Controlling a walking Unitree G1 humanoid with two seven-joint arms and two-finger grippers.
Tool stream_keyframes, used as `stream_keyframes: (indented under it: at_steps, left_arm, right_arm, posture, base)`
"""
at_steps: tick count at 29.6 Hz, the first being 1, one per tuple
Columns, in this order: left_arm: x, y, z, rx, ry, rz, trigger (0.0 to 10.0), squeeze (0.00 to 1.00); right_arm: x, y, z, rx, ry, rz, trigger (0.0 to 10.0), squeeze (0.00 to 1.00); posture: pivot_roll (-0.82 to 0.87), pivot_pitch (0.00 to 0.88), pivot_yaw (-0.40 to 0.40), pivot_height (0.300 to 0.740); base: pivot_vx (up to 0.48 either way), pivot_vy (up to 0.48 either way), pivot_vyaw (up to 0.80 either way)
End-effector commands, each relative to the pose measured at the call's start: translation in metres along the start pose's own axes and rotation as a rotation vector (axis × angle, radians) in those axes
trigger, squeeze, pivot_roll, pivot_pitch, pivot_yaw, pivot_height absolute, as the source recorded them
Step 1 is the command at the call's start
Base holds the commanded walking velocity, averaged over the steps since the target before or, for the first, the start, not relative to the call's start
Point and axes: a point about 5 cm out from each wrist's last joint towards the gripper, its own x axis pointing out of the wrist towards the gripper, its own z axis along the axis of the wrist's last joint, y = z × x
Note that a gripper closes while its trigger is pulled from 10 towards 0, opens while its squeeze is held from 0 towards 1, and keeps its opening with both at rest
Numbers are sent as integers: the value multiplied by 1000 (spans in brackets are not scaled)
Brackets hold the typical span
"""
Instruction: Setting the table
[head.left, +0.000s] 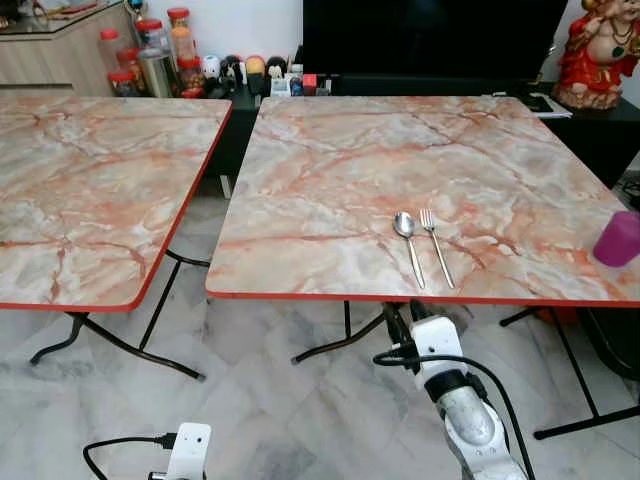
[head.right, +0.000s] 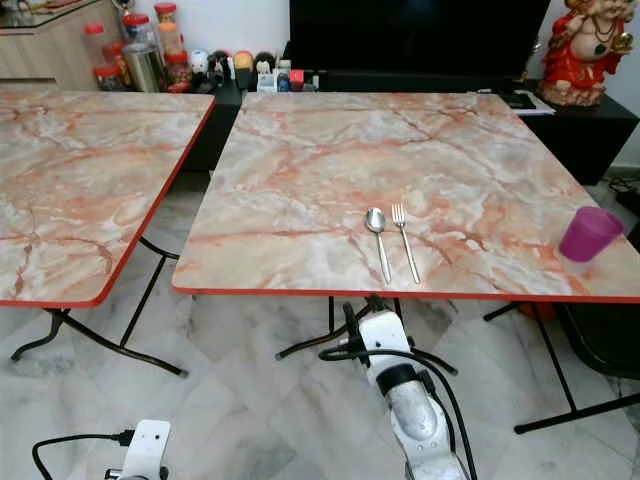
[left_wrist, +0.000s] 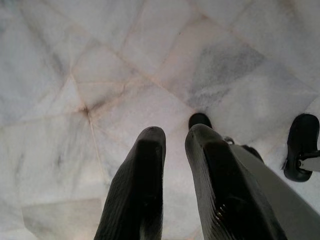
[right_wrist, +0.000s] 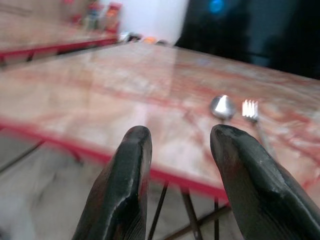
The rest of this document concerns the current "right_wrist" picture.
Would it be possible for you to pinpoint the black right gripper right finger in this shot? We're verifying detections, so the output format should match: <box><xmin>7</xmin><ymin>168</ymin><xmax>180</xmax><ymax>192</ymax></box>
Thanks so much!
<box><xmin>209</xmin><ymin>124</ymin><xmax>320</xmax><ymax>240</ymax></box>

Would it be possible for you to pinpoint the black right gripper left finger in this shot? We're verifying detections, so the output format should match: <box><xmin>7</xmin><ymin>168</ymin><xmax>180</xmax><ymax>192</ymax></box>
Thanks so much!
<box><xmin>71</xmin><ymin>125</ymin><xmax>153</xmax><ymax>240</ymax></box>

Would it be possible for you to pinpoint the silver metal fork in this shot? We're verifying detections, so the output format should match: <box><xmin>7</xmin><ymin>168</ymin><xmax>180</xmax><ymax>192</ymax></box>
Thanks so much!
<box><xmin>241</xmin><ymin>99</ymin><xmax>277</xmax><ymax>160</ymax></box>

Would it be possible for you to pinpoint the red-edged marble table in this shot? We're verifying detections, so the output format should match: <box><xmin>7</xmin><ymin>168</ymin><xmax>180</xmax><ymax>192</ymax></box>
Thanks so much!
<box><xmin>0</xmin><ymin>41</ymin><xmax>320</xmax><ymax>240</ymax></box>
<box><xmin>0</xmin><ymin>9</ymin><xmax>119</xmax><ymax>67</ymax></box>

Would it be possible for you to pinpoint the silver metal spoon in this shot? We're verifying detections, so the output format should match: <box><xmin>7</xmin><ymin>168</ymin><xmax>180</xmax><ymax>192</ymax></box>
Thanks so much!
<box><xmin>209</xmin><ymin>94</ymin><xmax>237</xmax><ymax>124</ymax></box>

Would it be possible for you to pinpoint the white small object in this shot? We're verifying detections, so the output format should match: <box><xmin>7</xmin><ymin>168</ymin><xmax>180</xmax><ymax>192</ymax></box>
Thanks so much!
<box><xmin>118</xmin><ymin>31</ymin><xmax>133</xmax><ymax>42</ymax></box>

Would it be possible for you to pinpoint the green labelled bottle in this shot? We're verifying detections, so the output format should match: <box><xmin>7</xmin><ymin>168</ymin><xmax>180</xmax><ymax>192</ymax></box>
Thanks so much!
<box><xmin>83</xmin><ymin>2</ymin><xmax>101</xmax><ymax>31</ymax></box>

